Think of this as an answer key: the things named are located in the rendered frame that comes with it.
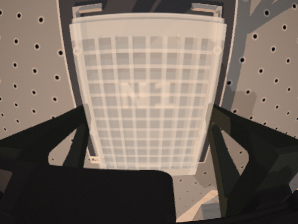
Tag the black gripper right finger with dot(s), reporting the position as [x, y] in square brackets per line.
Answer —
[273, 159]

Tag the white multiwell plate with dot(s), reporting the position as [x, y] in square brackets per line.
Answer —
[145, 90]

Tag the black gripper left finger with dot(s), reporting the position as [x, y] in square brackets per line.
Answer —
[35, 143]

